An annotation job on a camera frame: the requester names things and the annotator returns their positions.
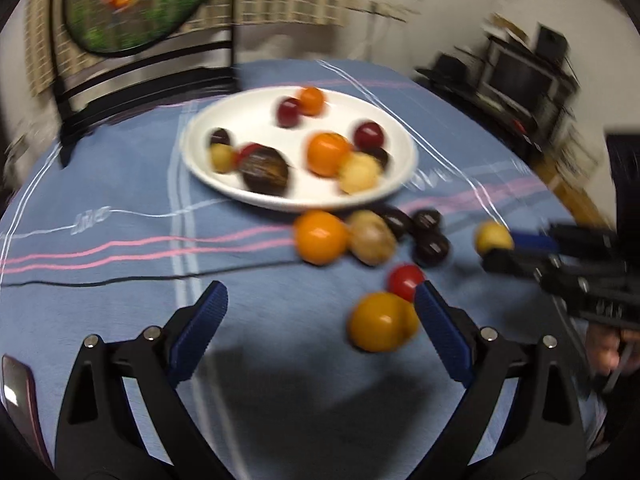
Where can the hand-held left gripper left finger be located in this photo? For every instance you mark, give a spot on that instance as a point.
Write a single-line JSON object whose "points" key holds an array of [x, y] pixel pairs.
{"points": [[200, 330]]}

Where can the dark brown mangosteen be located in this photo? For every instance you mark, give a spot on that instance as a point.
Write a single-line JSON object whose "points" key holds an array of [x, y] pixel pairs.
{"points": [[265, 170]]}

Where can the yellow-orange persimmon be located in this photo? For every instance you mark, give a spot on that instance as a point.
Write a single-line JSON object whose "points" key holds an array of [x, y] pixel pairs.
{"points": [[382, 321]]}

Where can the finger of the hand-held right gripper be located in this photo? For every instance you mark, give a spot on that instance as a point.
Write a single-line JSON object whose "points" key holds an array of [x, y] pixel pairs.
{"points": [[535, 241], [515, 262]]}

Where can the person's right hand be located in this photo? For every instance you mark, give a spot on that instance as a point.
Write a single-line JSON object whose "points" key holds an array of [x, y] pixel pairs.
{"points": [[602, 350]]}

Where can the white oval plate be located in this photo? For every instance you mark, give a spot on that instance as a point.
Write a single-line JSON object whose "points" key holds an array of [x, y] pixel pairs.
{"points": [[300, 190]]}

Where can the black hat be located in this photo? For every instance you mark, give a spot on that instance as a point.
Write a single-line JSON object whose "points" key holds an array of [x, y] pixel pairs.
{"points": [[449, 66]]}

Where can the large tan spotted fruit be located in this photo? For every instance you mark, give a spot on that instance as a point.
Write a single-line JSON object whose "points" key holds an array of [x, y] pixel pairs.
{"points": [[371, 237]]}

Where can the red tomato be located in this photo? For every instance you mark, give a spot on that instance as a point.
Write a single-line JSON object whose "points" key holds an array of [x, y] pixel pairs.
{"points": [[405, 280], [246, 150]]}

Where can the black speaker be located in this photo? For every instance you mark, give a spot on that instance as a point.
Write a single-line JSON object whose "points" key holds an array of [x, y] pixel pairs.
{"points": [[552, 40]]}

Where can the orange mandarin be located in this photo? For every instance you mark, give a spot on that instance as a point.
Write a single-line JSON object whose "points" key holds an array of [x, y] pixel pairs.
{"points": [[327, 153], [321, 236], [312, 100]]}

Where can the round tan fruit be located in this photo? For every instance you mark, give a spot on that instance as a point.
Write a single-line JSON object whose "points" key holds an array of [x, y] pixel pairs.
{"points": [[359, 172]]}

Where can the blue plaid tablecloth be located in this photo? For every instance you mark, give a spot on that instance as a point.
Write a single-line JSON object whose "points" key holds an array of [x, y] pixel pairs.
{"points": [[150, 240]]}

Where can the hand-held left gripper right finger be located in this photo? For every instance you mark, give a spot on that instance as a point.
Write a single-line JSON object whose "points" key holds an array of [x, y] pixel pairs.
{"points": [[442, 332]]}

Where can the computer monitor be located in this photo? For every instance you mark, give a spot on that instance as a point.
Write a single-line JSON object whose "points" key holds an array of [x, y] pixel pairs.
{"points": [[520, 75]]}

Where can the dark purple plum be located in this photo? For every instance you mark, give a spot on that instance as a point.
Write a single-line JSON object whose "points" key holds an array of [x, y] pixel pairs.
{"points": [[426, 219], [382, 156], [220, 136], [288, 111], [400, 222], [431, 248]]}

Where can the red smartphone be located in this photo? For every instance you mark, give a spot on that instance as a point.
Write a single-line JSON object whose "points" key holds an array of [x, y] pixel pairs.
{"points": [[20, 400]]}

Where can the black desk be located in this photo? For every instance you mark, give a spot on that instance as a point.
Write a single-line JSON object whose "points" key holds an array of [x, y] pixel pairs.
{"points": [[505, 115]]}

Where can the red plum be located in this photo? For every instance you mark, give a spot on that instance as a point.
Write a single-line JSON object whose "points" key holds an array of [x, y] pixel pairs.
{"points": [[369, 135]]}

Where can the round goldfish screen black stand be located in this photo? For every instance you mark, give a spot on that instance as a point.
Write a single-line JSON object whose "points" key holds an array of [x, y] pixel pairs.
{"points": [[135, 5]]}

